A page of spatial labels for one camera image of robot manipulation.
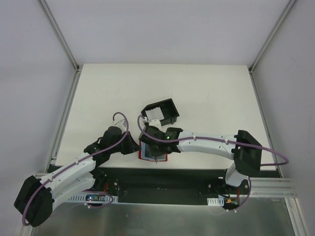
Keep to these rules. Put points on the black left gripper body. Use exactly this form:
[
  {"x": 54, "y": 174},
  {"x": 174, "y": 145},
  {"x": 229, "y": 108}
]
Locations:
[{"x": 129, "y": 144}]

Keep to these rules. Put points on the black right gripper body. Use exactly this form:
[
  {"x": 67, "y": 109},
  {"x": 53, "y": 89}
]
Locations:
[{"x": 159, "y": 149}]

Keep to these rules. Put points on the red leather card holder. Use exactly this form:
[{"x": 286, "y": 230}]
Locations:
[{"x": 162, "y": 158}]

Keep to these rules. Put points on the black card box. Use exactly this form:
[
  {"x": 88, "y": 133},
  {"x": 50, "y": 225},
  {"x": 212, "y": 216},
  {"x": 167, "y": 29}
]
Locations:
[{"x": 165, "y": 111}]

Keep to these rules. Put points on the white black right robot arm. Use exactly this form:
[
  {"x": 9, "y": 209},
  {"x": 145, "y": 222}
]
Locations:
[{"x": 243, "y": 149}]

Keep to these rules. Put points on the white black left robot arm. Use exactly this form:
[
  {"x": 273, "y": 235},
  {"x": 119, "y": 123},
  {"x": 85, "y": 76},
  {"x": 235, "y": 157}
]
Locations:
[{"x": 39, "y": 197}]

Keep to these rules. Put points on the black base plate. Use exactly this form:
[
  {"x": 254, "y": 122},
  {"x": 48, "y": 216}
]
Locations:
[{"x": 165, "y": 186}]

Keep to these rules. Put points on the left white cable duct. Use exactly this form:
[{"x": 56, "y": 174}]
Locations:
[{"x": 92, "y": 198}]

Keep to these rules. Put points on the white cable duct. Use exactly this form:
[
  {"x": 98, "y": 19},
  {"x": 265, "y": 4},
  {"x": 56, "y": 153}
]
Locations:
[
  {"x": 92, "y": 198},
  {"x": 216, "y": 202}
]

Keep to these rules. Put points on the right white cable duct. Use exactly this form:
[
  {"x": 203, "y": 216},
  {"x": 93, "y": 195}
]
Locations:
[{"x": 216, "y": 202}]

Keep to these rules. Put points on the aluminium front rail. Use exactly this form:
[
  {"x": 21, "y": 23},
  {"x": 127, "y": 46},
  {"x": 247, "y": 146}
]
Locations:
[{"x": 273, "y": 188}]

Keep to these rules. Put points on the left aluminium frame post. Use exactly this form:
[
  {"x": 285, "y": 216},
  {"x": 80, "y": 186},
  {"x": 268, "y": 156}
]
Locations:
[{"x": 58, "y": 33}]

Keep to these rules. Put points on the aluminium frame post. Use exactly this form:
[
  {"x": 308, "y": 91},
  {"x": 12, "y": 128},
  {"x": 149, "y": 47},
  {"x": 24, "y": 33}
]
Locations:
[
  {"x": 58, "y": 33},
  {"x": 273, "y": 33}
]

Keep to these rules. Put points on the right aluminium frame post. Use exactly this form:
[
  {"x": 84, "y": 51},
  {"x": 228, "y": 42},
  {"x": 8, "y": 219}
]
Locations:
[{"x": 273, "y": 33}]

